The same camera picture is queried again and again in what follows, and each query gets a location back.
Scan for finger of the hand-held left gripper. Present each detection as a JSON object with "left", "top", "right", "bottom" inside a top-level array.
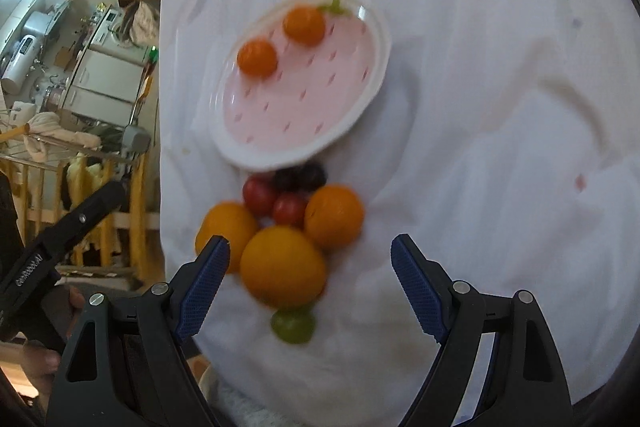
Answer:
[{"left": 30, "top": 181, "right": 127, "bottom": 268}]

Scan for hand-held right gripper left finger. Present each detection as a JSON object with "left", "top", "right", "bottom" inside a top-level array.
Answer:
[{"left": 45, "top": 234, "right": 232, "bottom": 427}]

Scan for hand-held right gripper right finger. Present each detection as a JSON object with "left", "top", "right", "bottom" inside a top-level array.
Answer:
[{"left": 390, "top": 233, "right": 576, "bottom": 427}]

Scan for large yellowish orange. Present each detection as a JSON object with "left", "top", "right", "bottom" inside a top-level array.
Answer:
[{"left": 239, "top": 225, "right": 329, "bottom": 310}]

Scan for green grape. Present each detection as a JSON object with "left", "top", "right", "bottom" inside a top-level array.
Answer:
[{"left": 270, "top": 306, "right": 317, "bottom": 345}]

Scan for dark grape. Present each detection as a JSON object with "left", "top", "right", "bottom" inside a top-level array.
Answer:
[
  {"left": 272, "top": 167, "right": 303, "bottom": 194},
  {"left": 299, "top": 162, "right": 328, "bottom": 192}
]

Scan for pink and white plate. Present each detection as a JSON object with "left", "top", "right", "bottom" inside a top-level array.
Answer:
[{"left": 207, "top": 0, "right": 392, "bottom": 172}]

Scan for small mandarin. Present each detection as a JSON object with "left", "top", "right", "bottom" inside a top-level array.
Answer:
[
  {"left": 236, "top": 38, "right": 279, "bottom": 80},
  {"left": 282, "top": 6, "right": 327, "bottom": 48}
]

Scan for person's left hand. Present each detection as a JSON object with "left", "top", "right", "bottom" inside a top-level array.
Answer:
[{"left": 20, "top": 284, "right": 86, "bottom": 388}]

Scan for grey box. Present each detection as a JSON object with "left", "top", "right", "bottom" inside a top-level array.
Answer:
[{"left": 122, "top": 124, "right": 152, "bottom": 155}]

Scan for cream cloth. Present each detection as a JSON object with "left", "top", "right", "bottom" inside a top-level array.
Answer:
[{"left": 20, "top": 109, "right": 101, "bottom": 162}]

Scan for white cabinet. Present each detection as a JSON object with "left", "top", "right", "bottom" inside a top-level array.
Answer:
[{"left": 65, "top": 42, "right": 156, "bottom": 122}]

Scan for white printed blanket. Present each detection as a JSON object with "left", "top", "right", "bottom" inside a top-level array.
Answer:
[{"left": 157, "top": 0, "right": 637, "bottom": 427}]

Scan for white appliance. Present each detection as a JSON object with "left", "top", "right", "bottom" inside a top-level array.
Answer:
[{"left": 0, "top": 19, "right": 51, "bottom": 95}]

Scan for white washing machine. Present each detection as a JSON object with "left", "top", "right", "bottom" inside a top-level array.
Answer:
[{"left": 87, "top": 7, "right": 131, "bottom": 52}]

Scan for floral cloth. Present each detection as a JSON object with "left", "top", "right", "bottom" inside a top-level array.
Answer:
[{"left": 120, "top": 0, "right": 161, "bottom": 52}]

